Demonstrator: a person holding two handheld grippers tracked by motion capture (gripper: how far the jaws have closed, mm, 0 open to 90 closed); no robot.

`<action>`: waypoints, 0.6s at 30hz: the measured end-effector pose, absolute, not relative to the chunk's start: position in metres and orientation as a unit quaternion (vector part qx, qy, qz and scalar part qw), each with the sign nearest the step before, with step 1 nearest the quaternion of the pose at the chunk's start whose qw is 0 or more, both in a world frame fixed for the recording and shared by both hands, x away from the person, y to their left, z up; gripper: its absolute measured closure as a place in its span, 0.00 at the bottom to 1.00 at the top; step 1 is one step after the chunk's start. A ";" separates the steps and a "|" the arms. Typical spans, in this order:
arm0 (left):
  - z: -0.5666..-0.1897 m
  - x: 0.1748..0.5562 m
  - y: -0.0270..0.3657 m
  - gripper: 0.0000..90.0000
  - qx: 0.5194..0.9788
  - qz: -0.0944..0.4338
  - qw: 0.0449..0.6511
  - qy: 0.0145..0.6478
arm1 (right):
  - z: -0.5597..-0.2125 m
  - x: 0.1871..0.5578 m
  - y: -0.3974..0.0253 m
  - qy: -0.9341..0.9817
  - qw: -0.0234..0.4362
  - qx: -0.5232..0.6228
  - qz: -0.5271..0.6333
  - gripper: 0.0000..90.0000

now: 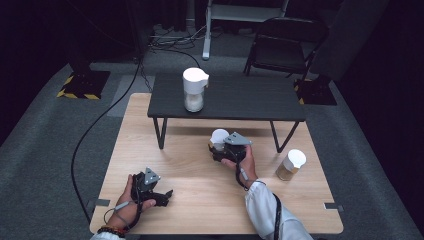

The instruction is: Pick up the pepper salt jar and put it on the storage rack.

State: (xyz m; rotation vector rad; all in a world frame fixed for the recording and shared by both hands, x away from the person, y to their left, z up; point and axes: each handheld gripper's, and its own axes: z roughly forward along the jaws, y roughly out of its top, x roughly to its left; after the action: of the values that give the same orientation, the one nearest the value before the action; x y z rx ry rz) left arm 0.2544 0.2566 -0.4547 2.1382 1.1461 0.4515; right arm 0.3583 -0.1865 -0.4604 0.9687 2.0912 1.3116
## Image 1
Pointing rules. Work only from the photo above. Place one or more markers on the person's right hand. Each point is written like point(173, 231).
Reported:
point(247, 168)

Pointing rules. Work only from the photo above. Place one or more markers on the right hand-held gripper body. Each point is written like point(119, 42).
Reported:
point(235, 150)

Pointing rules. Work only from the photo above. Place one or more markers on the white metal stand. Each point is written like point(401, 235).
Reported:
point(233, 11)

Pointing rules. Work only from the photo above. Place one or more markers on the black low shelf table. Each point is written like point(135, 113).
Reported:
point(233, 96)

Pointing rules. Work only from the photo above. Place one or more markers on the grey table bracket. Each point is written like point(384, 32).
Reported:
point(102, 202)
point(333, 206)

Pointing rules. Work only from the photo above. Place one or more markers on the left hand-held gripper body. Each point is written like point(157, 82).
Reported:
point(145, 188)

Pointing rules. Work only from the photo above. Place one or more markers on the white-lidded jar of white powder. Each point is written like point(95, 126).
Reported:
point(193, 86)

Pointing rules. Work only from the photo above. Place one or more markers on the white-lidded glass jar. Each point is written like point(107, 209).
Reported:
point(219, 136)

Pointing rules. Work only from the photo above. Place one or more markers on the person's left hand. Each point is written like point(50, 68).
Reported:
point(125, 210)

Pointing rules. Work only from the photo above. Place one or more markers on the black folding chair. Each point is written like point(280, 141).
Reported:
point(283, 46)

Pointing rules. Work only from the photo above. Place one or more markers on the white-lidded jar of brown powder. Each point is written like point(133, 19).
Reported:
point(290, 165)

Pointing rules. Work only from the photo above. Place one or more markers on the black base with yellow stripes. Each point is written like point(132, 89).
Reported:
point(88, 83)
point(316, 93)

